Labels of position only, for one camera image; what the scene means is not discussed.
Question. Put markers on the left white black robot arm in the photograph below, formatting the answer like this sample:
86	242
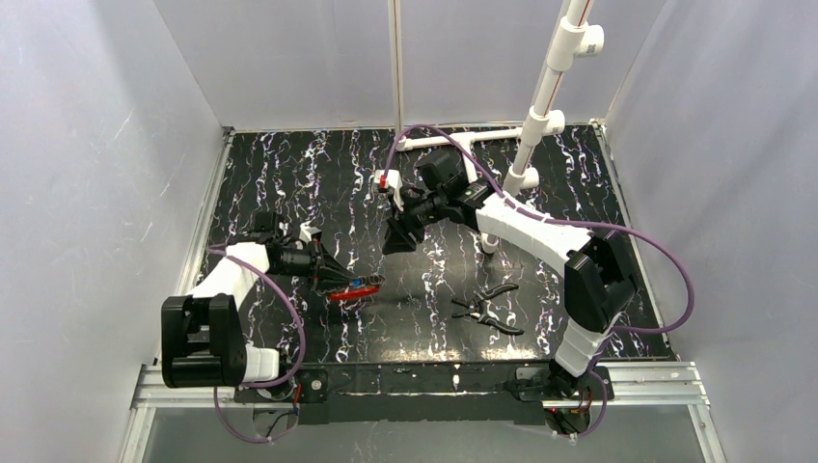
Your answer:
201	338

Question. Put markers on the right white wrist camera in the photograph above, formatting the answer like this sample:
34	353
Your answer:
389	182

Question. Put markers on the aluminium front rail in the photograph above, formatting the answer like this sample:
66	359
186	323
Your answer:
636	382

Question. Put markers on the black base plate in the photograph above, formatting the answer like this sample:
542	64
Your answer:
504	391

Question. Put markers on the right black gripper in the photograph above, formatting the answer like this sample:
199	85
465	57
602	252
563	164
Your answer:
409	213

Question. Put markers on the aluminium left rail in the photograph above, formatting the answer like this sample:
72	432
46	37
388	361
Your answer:
187	202

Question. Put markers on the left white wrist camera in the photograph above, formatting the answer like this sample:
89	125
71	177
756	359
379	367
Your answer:
308	233

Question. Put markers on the aluminium rail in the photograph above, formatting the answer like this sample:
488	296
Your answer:
187	202
636	382

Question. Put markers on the metal plate with red handle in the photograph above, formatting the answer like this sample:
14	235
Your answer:
368	286

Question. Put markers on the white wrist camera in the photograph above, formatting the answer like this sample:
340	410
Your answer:
308	233
389	182

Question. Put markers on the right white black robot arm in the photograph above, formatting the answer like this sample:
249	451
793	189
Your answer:
597	270

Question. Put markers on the black handled pliers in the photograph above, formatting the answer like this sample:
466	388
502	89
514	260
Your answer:
477	308

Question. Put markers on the white PVC pipe frame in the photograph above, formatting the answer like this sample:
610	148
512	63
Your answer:
530	108

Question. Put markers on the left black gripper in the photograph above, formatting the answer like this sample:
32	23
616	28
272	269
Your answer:
317	262

